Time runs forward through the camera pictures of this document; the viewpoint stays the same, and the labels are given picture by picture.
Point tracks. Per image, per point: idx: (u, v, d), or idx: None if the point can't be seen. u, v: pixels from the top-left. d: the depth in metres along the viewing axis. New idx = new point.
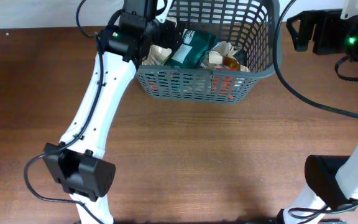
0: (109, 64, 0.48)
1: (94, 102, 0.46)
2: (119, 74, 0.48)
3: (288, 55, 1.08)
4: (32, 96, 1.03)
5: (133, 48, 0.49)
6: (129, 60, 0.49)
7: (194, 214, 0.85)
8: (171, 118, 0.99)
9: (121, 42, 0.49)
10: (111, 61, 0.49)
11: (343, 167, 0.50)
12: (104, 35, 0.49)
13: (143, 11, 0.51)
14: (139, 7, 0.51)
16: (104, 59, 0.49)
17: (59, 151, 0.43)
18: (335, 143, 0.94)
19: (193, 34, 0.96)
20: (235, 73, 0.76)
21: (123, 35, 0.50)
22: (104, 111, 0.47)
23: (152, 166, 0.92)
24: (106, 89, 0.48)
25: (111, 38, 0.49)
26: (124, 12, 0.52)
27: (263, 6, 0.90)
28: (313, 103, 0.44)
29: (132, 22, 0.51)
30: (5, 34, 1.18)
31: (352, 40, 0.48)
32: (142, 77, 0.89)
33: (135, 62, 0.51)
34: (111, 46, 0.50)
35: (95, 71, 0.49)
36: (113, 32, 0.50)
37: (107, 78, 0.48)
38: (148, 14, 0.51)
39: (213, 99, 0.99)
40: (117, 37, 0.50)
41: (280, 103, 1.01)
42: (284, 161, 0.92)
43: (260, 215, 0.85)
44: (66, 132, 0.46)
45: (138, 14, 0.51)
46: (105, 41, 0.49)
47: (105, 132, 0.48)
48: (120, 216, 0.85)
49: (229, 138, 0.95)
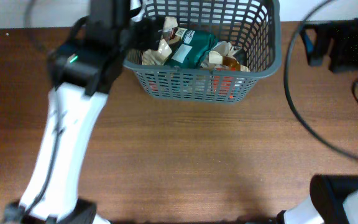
0: (67, 106, 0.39)
1: (51, 163, 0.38)
2: (81, 119, 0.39)
3: (289, 54, 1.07)
4: (33, 98, 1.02)
5: (96, 73, 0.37)
6: (91, 95, 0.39)
7: (194, 214, 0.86)
8: (171, 118, 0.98)
9: (83, 63, 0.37)
10: (69, 103, 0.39)
11: (352, 198, 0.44)
12: (60, 53, 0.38)
13: (110, 19, 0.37)
14: (104, 12, 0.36)
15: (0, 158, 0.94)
16: (60, 97, 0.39)
17: (18, 219, 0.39)
18: (335, 143, 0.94)
19: (193, 34, 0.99)
20: (235, 73, 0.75)
21: (86, 52, 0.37)
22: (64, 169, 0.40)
23: (152, 166, 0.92)
24: (65, 137, 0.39)
25: (67, 60, 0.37)
26: (86, 18, 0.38)
27: (263, 6, 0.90)
28: (312, 132, 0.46)
29: (94, 32, 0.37)
30: (6, 34, 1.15)
31: None
32: (142, 77, 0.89)
33: (102, 91, 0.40)
34: (68, 74, 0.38)
35: (51, 112, 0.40)
36: (71, 53, 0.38)
37: (65, 125, 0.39)
38: (115, 18, 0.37)
39: (214, 99, 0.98)
40: (75, 60, 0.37)
41: (281, 104, 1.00)
42: (284, 161, 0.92)
43: (259, 215, 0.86)
44: (25, 191, 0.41)
45: (104, 23, 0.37)
46: (59, 67, 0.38)
47: (71, 182, 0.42)
48: (121, 216, 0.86)
49: (229, 138, 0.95)
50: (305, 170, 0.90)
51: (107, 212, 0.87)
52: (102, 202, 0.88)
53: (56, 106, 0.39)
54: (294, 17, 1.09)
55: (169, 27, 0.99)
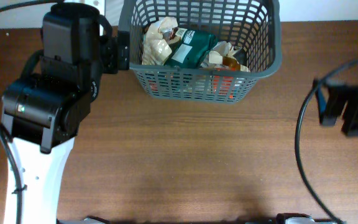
0: (23, 163, 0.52)
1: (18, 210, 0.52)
2: (39, 173, 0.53)
3: (289, 54, 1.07)
4: None
5: (54, 106, 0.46)
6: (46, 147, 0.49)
7: (194, 214, 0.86)
8: (170, 118, 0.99)
9: (43, 98, 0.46)
10: (25, 161, 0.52)
11: None
12: (13, 99, 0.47)
13: (71, 56, 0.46)
14: (64, 51, 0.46)
15: None
16: (16, 156, 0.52)
17: None
18: (335, 143, 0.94)
19: (193, 34, 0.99)
20: (235, 73, 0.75)
21: (43, 89, 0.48)
22: (50, 200, 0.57)
23: (153, 166, 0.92)
24: (28, 189, 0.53)
25: (22, 102, 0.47)
26: (43, 56, 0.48)
27: (263, 6, 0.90)
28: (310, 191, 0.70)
29: (56, 71, 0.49)
30: (6, 33, 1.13)
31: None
32: (142, 77, 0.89)
33: (61, 135, 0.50)
34: (24, 119, 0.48)
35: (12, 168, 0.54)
36: (20, 103, 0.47)
37: (25, 180, 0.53)
38: (76, 56, 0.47)
39: (213, 99, 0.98)
40: (25, 109, 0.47)
41: (281, 103, 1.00)
42: (284, 160, 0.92)
43: (259, 215, 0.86)
44: None
45: (65, 60, 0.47)
46: (13, 112, 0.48)
47: (55, 208, 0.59)
48: (121, 216, 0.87)
49: (230, 138, 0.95)
50: (306, 170, 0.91)
51: (107, 212, 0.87)
52: (101, 202, 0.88)
53: (14, 165, 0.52)
54: (294, 17, 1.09)
55: (169, 27, 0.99)
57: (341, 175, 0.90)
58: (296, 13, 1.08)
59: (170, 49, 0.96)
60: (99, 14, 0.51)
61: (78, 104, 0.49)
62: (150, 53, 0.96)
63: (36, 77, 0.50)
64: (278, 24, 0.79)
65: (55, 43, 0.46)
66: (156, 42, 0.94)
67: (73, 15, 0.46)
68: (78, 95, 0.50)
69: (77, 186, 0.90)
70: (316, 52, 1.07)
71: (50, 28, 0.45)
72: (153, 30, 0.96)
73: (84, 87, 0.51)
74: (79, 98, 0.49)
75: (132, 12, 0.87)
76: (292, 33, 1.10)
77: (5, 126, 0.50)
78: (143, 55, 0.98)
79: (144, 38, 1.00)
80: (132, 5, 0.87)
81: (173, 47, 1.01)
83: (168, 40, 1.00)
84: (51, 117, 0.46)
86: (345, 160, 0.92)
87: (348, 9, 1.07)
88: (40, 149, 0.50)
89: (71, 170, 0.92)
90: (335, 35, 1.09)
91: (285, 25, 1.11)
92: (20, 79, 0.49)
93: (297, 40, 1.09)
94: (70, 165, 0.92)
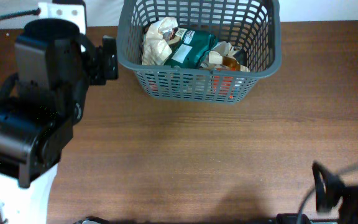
0: (1, 198, 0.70)
1: None
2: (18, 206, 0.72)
3: (289, 54, 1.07)
4: None
5: (32, 134, 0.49)
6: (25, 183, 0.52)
7: (194, 214, 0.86)
8: (170, 118, 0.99)
9: (18, 127, 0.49)
10: (0, 196, 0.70)
11: None
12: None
13: (49, 82, 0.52)
14: (43, 78, 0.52)
15: None
16: None
17: None
18: (335, 143, 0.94)
19: (193, 34, 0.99)
20: (235, 73, 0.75)
21: (17, 119, 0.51)
22: (32, 212, 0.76)
23: (153, 167, 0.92)
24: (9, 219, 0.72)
25: None
26: (20, 81, 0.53)
27: (263, 7, 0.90)
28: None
29: (34, 97, 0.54)
30: (6, 34, 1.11)
31: None
32: (142, 77, 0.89)
33: (41, 165, 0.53)
34: None
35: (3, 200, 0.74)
36: None
37: (5, 213, 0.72)
38: (53, 81, 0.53)
39: (213, 99, 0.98)
40: None
41: (281, 104, 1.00)
42: (284, 161, 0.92)
43: (259, 215, 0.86)
44: None
45: (44, 85, 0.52)
46: None
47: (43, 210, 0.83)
48: (121, 216, 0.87)
49: (230, 139, 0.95)
50: (306, 170, 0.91)
51: (107, 212, 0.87)
52: (101, 202, 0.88)
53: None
54: (294, 17, 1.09)
55: (169, 27, 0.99)
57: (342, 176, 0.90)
58: (296, 13, 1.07)
59: (170, 49, 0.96)
60: (78, 31, 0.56)
61: (56, 132, 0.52)
62: (150, 53, 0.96)
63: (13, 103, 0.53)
64: (278, 25, 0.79)
65: (31, 68, 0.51)
66: (156, 42, 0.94)
67: (48, 37, 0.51)
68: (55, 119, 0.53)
69: (77, 186, 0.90)
70: (316, 53, 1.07)
71: (24, 50, 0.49)
72: (153, 30, 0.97)
73: (66, 111, 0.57)
74: (57, 126, 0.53)
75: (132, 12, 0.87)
76: (292, 33, 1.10)
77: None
78: (143, 55, 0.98)
79: (144, 38, 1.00)
80: (133, 5, 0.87)
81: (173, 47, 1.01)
83: (168, 40, 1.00)
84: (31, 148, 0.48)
86: (345, 160, 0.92)
87: (348, 10, 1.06)
88: (18, 183, 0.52)
89: (71, 170, 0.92)
90: (335, 35, 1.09)
91: (285, 25, 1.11)
92: None
93: (297, 40, 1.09)
94: (70, 165, 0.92)
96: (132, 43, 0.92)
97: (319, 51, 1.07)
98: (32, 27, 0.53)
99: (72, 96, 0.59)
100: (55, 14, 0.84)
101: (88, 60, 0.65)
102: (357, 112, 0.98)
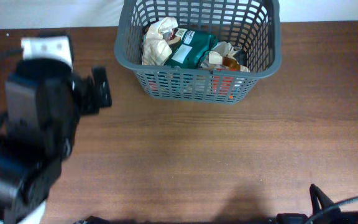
0: None
1: None
2: None
3: (289, 54, 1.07)
4: None
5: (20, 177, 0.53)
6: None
7: (194, 214, 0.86)
8: (170, 118, 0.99)
9: (5, 167, 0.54)
10: None
11: None
12: None
13: (38, 122, 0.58)
14: (33, 118, 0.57)
15: None
16: None
17: None
18: (334, 143, 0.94)
19: (193, 34, 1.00)
20: (235, 73, 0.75)
21: (4, 158, 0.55)
22: None
23: (152, 167, 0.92)
24: None
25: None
26: (8, 119, 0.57)
27: (263, 7, 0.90)
28: None
29: (20, 133, 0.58)
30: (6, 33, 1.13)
31: None
32: (142, 77, 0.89)
33: (23, 207, 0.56)
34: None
35: None
36: None
37: None
38: (42, 120, 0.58)
39: (213, 99, 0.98)
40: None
41: (280, 104, 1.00)
42: (284, 161, 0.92)
43: (259, 215, 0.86)
44: None
45: (32, 123, 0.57)
46: None
47: None
48: (121, 216, 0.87)
49: (230, 139, 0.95)
50: (306, 170, 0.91)
51: (107, 212, 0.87)
52: (102, 202, 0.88)
53: None
54: (294, 17, 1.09)
55: (169, 27, 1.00)
57: (341, 175, 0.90)
58: (296, 14, 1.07)
59: (170, 49, 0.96)
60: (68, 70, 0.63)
61: (40, 173, 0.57)
62: (150, 53, 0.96)
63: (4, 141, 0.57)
64: (278, 25, 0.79)
65: (20, 105, 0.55)
66: (156, 42, 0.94)
67: (41, 75, 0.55)
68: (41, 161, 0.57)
69: (77, 186, 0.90)
70: (316, 53, 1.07)
71: (15, 90, 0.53)
72: (153, 30, 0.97)
73: (55, 153, 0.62)
74: (42, 167, 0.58)
75: (132, 12, 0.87)
76: (292, 34, 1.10)
77: None
78: (143, 55, 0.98)
79: (144, 38, 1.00)
80: (133, 5, 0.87)
81: (173, 48, 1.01)
83: (168, 40, 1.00)
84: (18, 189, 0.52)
86: (344, 160, 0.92)
87: (348, 10, 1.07)
88: None
89: None
90: (335, 35, 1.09)
91: (284, 26, 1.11)
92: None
93: (297, 40, 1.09)
94: None
96: (132, 43, 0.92)
97: (319, 51, 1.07)
98: (25, 61, 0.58)
99: (61, 135, 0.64)
100: (38, 49, 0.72)
101: (80, 94, 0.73)
102: (356, 112, 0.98)
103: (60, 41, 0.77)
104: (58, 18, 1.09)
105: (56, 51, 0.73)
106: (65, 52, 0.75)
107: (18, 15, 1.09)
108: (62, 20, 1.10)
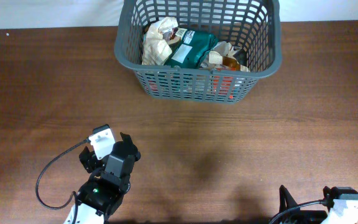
0: None
1: None
2: None
3: (289, 55, 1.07)
4: (35, 100, 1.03)
5: (108, 206, 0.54)
6: (100, 213, 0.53)
7: (194, 214, 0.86)
8: (170, 118, 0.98)
9: (109, 200, 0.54)
10: None
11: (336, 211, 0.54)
12: (90, 186, 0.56)
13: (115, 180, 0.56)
14: (120, 178, 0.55)
15: None
16: None
17: None
18: (334, 143, 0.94)
19: (193, 34, 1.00)
20: (235, 73, 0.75)
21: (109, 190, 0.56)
22: None
23: (152, 166, 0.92)
24: None
25: (93, 193, 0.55)
26: (81, 159, 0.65)
27: (263, 7, 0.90)
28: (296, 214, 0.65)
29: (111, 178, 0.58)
30: (6, 34, 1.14)
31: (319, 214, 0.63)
32: (142, 77, 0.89)
33: (108, 214, 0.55)
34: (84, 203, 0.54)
35: None
36: (93, 188, 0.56)
37: None
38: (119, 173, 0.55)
39: (213, 99, 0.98)
40: (96, 193, 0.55)
41: (279, 103, 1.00)
42: (284, 160, 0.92)
43: (260, 215, 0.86)
44: None
45: (118, 180, 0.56)
46: (85, 195, 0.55)
47: None
48: (121, 216, 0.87)
49: (230, 138, 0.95)
50: (306, 170, 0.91)
51: None
52: None
53: None
54: (294, 17, 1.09)
55: (169, 27, 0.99)
57: (341, 175, 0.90)
58: (296, 14, 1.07)
59: (170, 49, 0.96)
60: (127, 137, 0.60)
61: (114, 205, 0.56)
62: (150, 53, 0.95)
63: (97, 180, 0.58)
64: (278, 25, 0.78)
65: (114, 167, 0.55)
66: (156, 42, 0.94)
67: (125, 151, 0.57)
68: (120, 195, 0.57)
69: (76, 186, 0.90)
70: (316, 53, 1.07)
71: (111, 157, 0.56)
72: (153, 30, 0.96)
73: (126, 183, 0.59)
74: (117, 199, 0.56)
75: (132, 12, 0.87)
76: (292, 33, 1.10)
77: (89, 183, 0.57)
78: (144, 55, 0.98)
79: (144, 38, 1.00)
80: (132, 5, 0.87)
81: (172, 47, 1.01)
83: (168, 40, 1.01)
84: (105, 219, 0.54)
86: (345, 160, 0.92)
87: (348, 10, 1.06)
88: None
89: (71, 171, 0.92)
90: (335, 35, 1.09)
91: (285, 26, 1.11)
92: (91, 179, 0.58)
93: (297, 40, 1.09)
94: (70, 165, 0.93)
96: (132, 43, 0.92)
97: (319, 52, 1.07)
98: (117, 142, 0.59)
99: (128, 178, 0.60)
100: (93, 141, 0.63)
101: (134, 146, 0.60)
102: (356, 112, 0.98)
103: (105, 130, 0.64)
104: (57, 18, 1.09)
105: (99, 144, 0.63)
106: (107, 142, 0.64)
107: (18, 17, 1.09)
108: (61, 20, 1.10)
